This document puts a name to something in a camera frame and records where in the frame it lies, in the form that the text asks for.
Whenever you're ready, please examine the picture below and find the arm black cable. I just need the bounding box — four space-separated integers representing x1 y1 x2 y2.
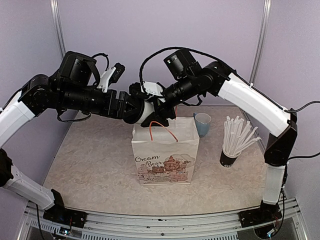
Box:
91 53 111 73
138 46 320 113

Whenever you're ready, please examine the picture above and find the right aluminium corner post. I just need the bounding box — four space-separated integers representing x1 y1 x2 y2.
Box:
249 0 272 84

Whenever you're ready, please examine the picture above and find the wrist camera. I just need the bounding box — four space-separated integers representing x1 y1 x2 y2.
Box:
96 62 126 93
129 81 164 100

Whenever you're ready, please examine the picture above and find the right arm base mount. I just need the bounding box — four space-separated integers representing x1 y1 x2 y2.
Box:
238 207 282 228

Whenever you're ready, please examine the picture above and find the white paper takeout bag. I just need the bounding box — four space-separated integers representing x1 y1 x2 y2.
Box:
131 117 200 186

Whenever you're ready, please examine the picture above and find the blue translucent plastic cup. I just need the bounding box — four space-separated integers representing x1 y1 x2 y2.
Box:
193 112 212 138

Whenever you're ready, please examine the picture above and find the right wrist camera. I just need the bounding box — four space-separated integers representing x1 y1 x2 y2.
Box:
129 81 164 100

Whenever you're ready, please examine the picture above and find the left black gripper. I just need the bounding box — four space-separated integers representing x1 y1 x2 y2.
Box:
58 83 141 119

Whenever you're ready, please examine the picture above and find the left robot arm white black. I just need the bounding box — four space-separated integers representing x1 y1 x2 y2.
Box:
0 51 147 145

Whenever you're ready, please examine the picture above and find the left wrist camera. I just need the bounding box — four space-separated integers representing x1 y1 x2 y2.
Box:
96 62 126 93

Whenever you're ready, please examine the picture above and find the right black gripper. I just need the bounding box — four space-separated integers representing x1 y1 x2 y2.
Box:
138 73 199 127

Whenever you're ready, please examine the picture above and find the left aluminium corner post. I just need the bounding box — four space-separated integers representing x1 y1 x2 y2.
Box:
49 0 66 59

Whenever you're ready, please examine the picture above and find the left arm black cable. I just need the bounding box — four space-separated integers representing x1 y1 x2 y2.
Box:
91 53 111 73

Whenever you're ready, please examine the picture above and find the aluminium front rail frame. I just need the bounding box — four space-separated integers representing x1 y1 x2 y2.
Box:
16 198 310 240

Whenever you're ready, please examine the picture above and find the aluminium corner post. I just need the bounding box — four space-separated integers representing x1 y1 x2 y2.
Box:
49 0 66 59
249 0 272 84

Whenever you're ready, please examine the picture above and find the black cup holding straws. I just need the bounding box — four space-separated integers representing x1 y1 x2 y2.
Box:
219 149 242 168

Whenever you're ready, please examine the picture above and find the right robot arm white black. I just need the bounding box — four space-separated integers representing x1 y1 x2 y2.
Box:
139 47 298 222

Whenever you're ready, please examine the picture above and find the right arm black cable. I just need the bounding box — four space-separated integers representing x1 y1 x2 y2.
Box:
138 46 320 113

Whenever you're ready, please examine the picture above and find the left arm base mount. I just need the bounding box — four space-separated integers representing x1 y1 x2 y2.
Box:
43 208 87 229

